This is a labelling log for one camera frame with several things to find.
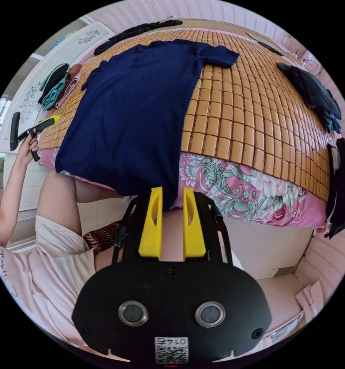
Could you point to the bed with woven mat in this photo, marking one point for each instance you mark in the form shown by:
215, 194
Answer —
247, 115

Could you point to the person's body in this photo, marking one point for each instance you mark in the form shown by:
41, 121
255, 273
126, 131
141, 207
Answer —
51, 259

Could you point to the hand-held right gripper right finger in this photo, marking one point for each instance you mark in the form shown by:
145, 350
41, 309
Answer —
194, 230

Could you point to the long black garment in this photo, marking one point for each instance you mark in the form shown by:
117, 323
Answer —
132, 32

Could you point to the person's left hand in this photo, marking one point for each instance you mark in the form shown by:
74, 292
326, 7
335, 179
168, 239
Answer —
26, 151

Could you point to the white cupboard with floral print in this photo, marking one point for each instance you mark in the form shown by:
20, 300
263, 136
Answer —
31, 86

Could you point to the stack of black garments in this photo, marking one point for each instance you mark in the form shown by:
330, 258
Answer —
342, 187

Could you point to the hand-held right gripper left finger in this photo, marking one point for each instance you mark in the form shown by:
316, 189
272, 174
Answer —
150, 230

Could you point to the pile of clothes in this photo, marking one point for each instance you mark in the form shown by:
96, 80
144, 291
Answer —
55, 86

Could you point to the black and blue clothes heap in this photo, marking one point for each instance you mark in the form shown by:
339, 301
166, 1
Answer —
310, 89

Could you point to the person's left forearm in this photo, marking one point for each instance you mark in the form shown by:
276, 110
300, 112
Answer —
9, 190

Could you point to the navy short sleeve shirt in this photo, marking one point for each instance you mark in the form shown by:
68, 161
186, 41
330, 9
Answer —
132, 115

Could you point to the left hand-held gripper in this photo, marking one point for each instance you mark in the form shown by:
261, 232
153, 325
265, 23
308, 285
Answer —
41, 127

